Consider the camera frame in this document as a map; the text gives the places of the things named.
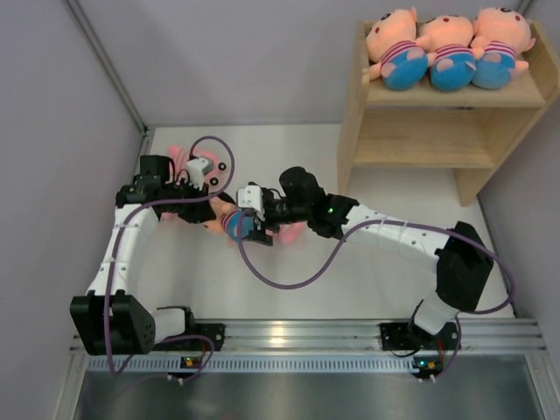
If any pink striped plush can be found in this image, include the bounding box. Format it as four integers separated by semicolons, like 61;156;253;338
273;222;307;245
160;212;178;221
168;145;230;190

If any boy doll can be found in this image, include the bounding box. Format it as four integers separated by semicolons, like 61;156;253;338
202;197;255;244

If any boy doll shelved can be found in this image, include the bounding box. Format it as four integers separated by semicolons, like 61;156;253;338
366;7;428;91
416;15;477;92

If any boy doll back corner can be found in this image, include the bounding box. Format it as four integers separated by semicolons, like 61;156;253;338
471;7;536;90

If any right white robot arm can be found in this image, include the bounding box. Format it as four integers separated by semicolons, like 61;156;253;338
236;166;494;347

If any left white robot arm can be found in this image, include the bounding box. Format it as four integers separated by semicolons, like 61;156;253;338
70;155;214;355

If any wooden two-tier shelf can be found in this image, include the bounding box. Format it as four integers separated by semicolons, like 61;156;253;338
337;21;559;206

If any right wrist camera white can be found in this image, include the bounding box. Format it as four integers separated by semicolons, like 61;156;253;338
236;185;265;221

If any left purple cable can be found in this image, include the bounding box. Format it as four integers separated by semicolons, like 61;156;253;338
103;135;237;384

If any purple cable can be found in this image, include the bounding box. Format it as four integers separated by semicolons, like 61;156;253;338
235;207;517;382
103;135;237;384

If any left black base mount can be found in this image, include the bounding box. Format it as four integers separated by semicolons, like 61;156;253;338
152;323;226;352

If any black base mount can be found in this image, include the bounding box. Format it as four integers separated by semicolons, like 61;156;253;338
152;323;226;352
380;321;459;352

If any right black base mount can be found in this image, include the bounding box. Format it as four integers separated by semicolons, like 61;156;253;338
380;321;459;352

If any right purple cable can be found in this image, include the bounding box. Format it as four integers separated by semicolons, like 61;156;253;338
235;207;517;382

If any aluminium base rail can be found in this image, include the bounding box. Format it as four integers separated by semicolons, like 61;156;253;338
72;318;547;378

